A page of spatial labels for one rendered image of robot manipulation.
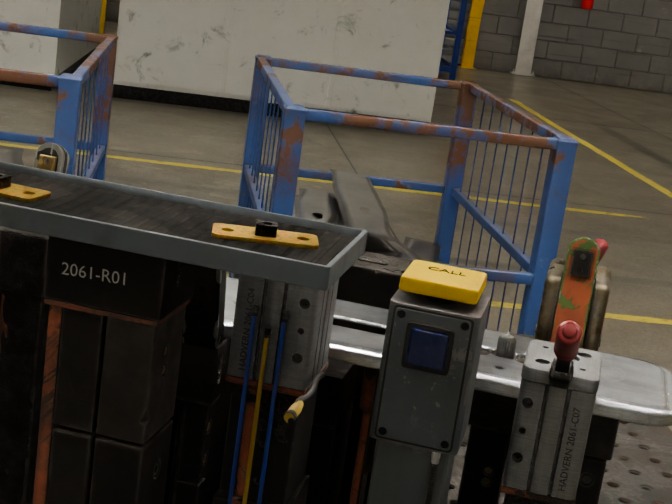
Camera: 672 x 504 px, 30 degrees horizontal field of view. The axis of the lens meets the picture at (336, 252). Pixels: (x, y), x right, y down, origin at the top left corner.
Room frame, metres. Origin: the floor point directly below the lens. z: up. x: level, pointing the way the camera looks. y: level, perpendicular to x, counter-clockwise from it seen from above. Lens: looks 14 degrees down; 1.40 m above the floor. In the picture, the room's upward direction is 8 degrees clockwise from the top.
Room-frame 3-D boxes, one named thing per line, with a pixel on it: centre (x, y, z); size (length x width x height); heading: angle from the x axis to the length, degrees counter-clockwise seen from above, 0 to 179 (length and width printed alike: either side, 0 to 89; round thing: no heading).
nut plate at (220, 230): (0.96, 0.06, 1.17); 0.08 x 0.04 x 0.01; 96
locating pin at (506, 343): (1.25, -0.19, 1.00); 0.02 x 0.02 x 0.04
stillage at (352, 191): (3.89, -0.11, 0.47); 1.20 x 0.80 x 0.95; 9
